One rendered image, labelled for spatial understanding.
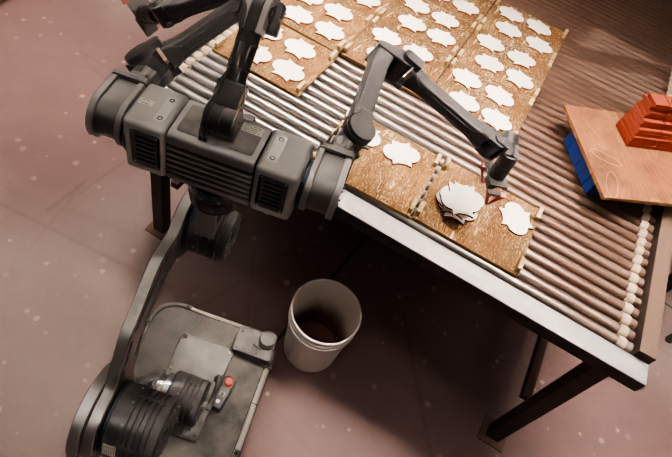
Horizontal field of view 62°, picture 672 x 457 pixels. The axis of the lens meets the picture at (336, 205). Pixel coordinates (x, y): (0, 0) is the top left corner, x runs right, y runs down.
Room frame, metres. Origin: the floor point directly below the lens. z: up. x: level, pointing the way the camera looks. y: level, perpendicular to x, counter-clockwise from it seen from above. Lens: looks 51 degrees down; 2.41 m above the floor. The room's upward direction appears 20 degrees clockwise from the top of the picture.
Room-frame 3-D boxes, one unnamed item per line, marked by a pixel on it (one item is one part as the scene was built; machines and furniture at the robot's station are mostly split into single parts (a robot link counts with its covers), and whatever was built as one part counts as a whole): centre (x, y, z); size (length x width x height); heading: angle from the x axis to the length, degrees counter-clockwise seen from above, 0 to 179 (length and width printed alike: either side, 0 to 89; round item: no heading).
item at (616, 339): (1.31, -0.14, 0.90); 1.95 x 0.05 x 0.05; 77
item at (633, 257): (1.70, -0.23, 0.90); 1.95 x 0.05 x 0.05; 77
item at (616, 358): (1.24, -0.13, 0.88); 2.08 x 0.09 x 0.06; 77
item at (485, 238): (1.40, -0.50, 0.93); 0.41 x 0.35 x 0.02; 78
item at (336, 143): (0.93, 0.04, 1.45); 0.09 x 0.08 x 0.12; 91
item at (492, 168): (1.37, -0.46, 1.19); 0.10 x 0.07 x 0.07; 15
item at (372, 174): (1.48, -0.09, 0.93); 0.41 x 0.35 x 0.02; 79
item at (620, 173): (1.92, -1.09, 1.03); 0.50 x 0.50 x 0.02; 19
